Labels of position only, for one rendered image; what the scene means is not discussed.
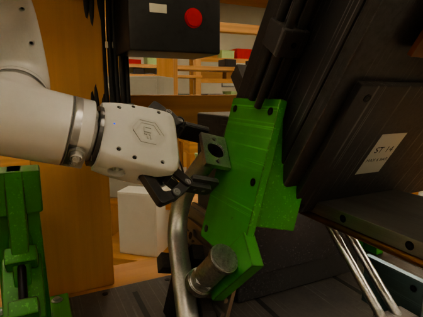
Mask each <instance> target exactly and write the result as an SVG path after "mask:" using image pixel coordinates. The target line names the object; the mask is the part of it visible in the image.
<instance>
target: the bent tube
mask: <svg viewBox="0 0 423 317"><path fill-rule="evenodd" d="M199 139H200V147H201V152H200V153H199V155H198V156H197V157H196V158H195V160H194V161H193V163H192V164H191V165H190V166H189V167H188V169H187V170H186V172H185V174H186V175H187V176H189V177H191V176H192V175H193V174H196V175H202V176H206V177H207V176H208V175H209V174H210V173H211V171H212V170H213V169H220V170H227V171H229V170H230V169H231V164H230V159H229V155H228V150H227V144H226V141H225V138H224V137H220V136H216V135H211V134H208V133H203V132H201V133H200V134H199ZM194 195H195V194H193V193H189V192H185V193H184V194H183V195H182V196H181V197H180V198H178V199H177V200H176V201H175V202H172V203H171V208H170V213H169V221H168V231H167V241H168V249H169V260H170V265H171V275H172V286H173V291H174V302H175V307H176V317H199V312H198V305H197V300H196V297H194V296H193V295H192V294H190V292H189V291H188V290H187V288H186V284H185V278H186V276H187V274H188V273H189V272H190V271H191V270H192V269H191V261H190V257H189V249H188V239H187V225H188V215H189V210H190V207H191V203H192V200H193V197H194Z"/></svg>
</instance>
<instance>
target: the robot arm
mask: <svg viewBox="0 0 423 317"><path fill-rule="evenodd" d="M209 131H210V130H209V127H207V126H202V125H197V124H194V123H190V122H187V121H186V122H184V118H183V117H181V116H176V115H175V114H174V113H173V112H172V111H171V110H170V109H166V108H165V107H164V106H163V105H161V104H160V103H158V102H157V101H153V102H152V103H151V105H150V106H149V107H148V108H146V107H143V106H137V105H132V104H123V103H101V105H100V106H98V107H97V108H96V102H95V101H93V100H90V99H85V98H82V97H77V96H73V95H70V94H65V93H62V92H57V91H53V90H50V78H49V74H48V67H47V61H46V56H45V51H44V47H43V42H42V36H41V33H40V28H39V25H38V20H37V16H36V12H35V8H34V6H33V3H32V0H0V155H1V156H5V157H12V158H17V159H24V160H31V161H36V162H43V163H48V164H55V165H62V166H66V167H73V168H78V169H81V168H82V165H83V163H84V161H85V164H86V166H89V167H91V170H92V171H94V172H97V173H99V174H102V175H105V176H108V177H111V178H114V179H118V180H121V181H125V182H130V183H134V184H139V185H143V186H144V187H145V189H146V190H147V192H148V193H149V195H150V197H151V198H152V200H153V201H154V202H155V204H156V206H157V207H160V208H161V207H163V206H165V205H167V204H169V203H171V202H175V201H176V200H177V199H178V198H180V197H181V196H182V195H183V194H184V193H185V192H189V193H193V194H201V195H207V194H210V193H211V192H212V191H213V190H214V189H215V188H216V187H217V186H218V185H219V180H218V179H217V178H212V177H206V176H202V175H196V174H193V175H192V176H191V177H189V176H187V175H186V174H185V173H184V172H182V171H181V170H180V169H178V167H179V150H178V139H177V138H179V139H182V140H187V141H191V142H196V143H200V139H199V134H200V133H201V132H203V133H209ZM172 176H173V177H174V178H176V179H177V180H178V181H179V182H180V183H178V182H176V181H175V180H174V179H173V178H171V177H172ZM164 186H167V187H168V188H170V189H171V190H170V191H164V190H163V189H162V187H164Z"/></svg>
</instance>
